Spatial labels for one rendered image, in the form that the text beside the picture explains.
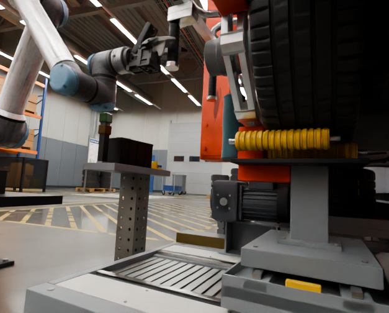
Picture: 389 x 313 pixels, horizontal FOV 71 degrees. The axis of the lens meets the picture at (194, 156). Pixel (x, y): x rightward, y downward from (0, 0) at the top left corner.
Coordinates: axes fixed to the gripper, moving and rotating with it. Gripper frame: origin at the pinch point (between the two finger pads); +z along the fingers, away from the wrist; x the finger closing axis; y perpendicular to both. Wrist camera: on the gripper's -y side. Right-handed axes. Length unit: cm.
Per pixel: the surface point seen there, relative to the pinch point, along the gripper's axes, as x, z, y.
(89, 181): -701, -784, 44
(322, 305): 8, 42, 68
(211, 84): -32.3, -2.0, 1.4
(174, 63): 1.4, -0.6, 7.2
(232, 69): 4.9, 20.2, 13.9
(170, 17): 2.4, -2.2, -8.2
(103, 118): -10.4, -40.5, 19.8
